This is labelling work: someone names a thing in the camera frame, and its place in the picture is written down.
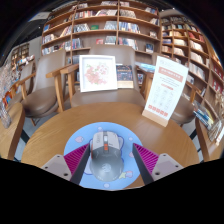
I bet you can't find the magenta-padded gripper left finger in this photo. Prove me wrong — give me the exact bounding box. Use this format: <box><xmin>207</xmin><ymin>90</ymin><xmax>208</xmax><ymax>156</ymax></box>
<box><xmin>40</xmin><ymin>143</ymin><xmax>92</xmax><ymax>186</ymax></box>

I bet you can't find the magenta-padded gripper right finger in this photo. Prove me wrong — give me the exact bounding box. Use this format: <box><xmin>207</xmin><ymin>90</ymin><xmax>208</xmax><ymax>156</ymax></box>
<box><xmin>131</xmin><ymin>143</ymin><xmax>184</xmax><ymax>186</ymax></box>

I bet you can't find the grey computer mouse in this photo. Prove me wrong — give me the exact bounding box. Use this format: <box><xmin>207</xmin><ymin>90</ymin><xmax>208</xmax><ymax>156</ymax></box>
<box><xmin>89</xmin><ymin>130</ymin><xmax>125</xmax><ymax>183</ymax></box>

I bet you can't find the round light blue mouse pad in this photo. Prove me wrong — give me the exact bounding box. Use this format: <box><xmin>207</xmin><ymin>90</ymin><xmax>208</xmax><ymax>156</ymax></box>
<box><xmin>63</xmin><ymin>121</ymin><xmax>145</xmax><ymax>191</ymax></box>

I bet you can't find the white sign with wooden base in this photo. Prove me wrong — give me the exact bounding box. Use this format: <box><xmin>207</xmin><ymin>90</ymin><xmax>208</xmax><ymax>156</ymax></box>
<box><xmin>141</xmin><ymin>55</ymin><xmax>190</xmax><ymax>128</ymax></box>

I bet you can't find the stack of blue books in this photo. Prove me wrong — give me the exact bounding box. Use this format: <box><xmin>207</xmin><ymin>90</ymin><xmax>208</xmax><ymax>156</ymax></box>
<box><xmin>193</xmin><ymin>99</ymin><xmax>214</xmax><ymax>127</ymax></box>

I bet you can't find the dark cover book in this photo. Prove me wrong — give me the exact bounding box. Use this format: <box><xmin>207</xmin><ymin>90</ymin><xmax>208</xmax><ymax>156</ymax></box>
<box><xmin>116</xmin><ymin>64</ymin><xmax>135</xmax><ymax>90</ymax></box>

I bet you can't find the white framed floral picture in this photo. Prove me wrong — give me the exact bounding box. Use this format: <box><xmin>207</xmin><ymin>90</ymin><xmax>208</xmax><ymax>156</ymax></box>
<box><xmin>78</xmin><ymin>54</ymin><xmax>119</xmax><ymax>93</ymax></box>

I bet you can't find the tall wooden bookshelf with books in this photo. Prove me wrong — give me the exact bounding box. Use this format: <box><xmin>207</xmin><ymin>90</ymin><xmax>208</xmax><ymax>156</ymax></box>
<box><xmin>159</xmin><ymin>13</ymin><xmax>224</xmax><ymax>118</ymax></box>

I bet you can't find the distant wooden bookshelf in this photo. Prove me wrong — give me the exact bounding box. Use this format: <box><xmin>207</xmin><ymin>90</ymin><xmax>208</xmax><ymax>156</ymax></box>
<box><xmin>9</xmin><ymin>42</ymin><xmax>36</xmax><ymax>73</ymax></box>

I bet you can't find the wide wooden bookshelf with books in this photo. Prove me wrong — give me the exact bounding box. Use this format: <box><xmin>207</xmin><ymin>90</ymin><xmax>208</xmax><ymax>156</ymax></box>
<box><xmin>40</xmin><ymin>0</ymin><xmax>160</xmax><ymax>66</ymax></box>

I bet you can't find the white hanging ceiling panel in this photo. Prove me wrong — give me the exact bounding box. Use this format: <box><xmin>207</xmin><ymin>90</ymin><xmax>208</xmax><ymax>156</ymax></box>
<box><xmin>28</xmin><ymin>11</ymin><xmax>51</xmax><ymax>23</ymax></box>

